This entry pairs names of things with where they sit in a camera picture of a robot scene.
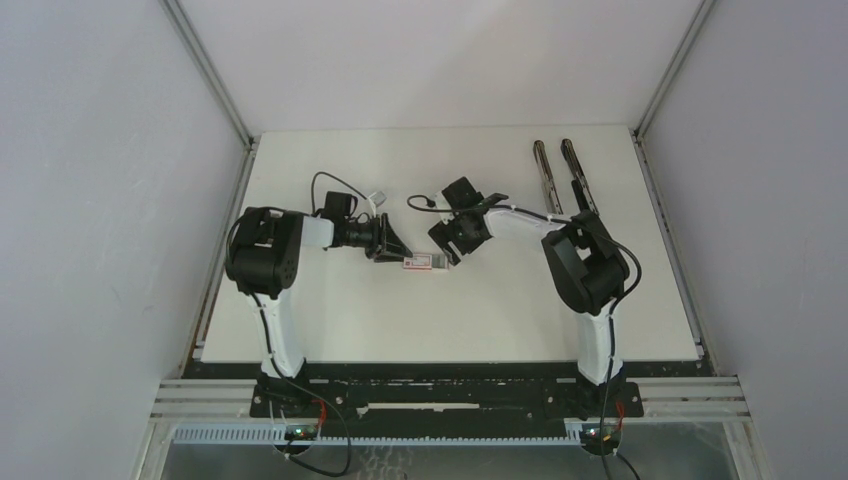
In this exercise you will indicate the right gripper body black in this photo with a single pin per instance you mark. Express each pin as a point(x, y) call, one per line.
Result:
point(460, 235)

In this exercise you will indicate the staple box tray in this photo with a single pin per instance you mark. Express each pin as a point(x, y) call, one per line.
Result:
point(440, 263)

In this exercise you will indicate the right controller board with wires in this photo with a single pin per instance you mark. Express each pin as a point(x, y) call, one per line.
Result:
point(603, 441)

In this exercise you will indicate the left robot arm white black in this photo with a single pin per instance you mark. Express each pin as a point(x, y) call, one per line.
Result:
point(263, 255)

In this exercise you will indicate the black stapler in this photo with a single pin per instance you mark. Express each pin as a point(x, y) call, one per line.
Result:
point(579, 183)

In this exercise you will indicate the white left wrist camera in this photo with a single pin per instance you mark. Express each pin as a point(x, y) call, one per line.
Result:
point(375, 200)

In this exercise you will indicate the red white staple box sleeve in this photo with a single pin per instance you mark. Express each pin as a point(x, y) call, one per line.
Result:
point(419, 262)

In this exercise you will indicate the controller board with wires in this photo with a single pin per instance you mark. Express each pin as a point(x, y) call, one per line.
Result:
point(603, 441)
point(312, 433)

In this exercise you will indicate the left controller board with wires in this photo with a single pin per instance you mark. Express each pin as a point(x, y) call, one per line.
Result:
point(312, 433)

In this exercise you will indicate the white cable duct strip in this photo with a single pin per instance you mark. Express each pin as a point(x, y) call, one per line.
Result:
point(566, 434)

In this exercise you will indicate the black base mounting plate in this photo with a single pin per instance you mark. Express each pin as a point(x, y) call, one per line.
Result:
point(476, 399)

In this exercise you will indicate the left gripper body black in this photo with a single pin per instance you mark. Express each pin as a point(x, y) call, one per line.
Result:
point(375, 238)

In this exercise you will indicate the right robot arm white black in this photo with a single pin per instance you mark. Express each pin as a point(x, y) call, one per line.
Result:
point(587, 267)

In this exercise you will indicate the silver black staple remover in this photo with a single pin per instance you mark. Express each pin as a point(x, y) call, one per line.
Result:
point(552, 201)

